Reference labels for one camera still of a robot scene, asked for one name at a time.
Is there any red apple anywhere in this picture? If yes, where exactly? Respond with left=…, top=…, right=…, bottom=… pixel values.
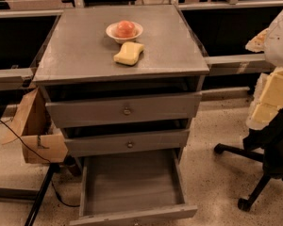
left=115, top=21, right=136, bottom=38

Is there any white bowl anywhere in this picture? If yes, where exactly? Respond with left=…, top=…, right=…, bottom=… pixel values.
left=106, top=21, right=143, bottom=44

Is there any grey open bottom drawer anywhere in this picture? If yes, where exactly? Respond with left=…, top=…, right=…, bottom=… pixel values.
left=70, top=149, right=197, bottom=226

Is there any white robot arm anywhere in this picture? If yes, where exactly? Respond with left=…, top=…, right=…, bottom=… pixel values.
left=245, top=9, right=283, bottom=130

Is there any yellow sponge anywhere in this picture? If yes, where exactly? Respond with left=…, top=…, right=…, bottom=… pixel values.
left=113, top=41, right=144, bottom=66

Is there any black stand leg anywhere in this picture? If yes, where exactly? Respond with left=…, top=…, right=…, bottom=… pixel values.
left=25, top=163, right=59, bottom=226

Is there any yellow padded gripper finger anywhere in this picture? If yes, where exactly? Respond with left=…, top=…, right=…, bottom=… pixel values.
left=245, top=28, right=269, bottom=53
left=246, top=67, right=283, bottom=130

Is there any black office chair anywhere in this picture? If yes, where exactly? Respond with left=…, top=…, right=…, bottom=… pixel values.
left=214, top=108, right=283, bottom=212

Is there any black cable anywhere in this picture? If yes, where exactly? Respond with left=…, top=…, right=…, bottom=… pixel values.
left=0, top=119, right=81, bottom=209

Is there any grey top drawer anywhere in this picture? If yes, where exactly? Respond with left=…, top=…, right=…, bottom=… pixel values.
left=46, top=92, right=202, bottom=128

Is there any brown cardboard box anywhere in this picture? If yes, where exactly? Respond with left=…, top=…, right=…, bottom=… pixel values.
left=2, top=89, right=68, bottom=164

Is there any grey drawer cabinet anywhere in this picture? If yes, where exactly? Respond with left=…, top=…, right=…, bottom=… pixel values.
left=34, top=5, right=209, bottom=157

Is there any grey middle drawer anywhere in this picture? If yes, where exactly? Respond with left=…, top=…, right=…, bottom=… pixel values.
left=65, top=129, right=190, bottom=157

